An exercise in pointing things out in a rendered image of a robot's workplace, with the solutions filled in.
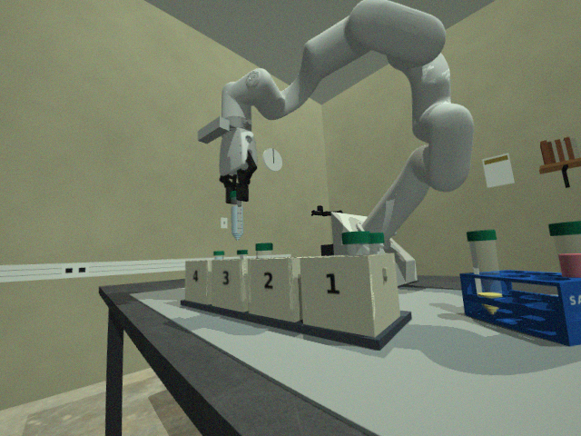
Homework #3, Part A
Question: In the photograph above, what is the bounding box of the blue tube rack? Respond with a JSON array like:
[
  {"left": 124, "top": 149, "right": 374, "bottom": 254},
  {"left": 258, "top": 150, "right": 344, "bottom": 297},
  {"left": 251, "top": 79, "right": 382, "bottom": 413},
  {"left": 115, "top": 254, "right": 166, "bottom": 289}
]
[{"left": 459, "top": 270, "right": 581, "bottom": 346}]

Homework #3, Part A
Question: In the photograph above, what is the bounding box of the cream bucket adapter with holes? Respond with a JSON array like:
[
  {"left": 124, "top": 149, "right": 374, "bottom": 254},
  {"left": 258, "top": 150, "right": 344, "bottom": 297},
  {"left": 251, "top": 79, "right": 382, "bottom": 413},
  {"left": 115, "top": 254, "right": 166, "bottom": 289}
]
[
  {"left": 212, "top": 258, "right": 257, "bottom": 312},
  {"left": 300, "top": 253, "right": 400, "bottom": 337},
  {"left": 248, "top": 256, "right": 319, "bottom": 322},
  {"left": 185, "top": 260, "right": 212, "bottom": 305}
]

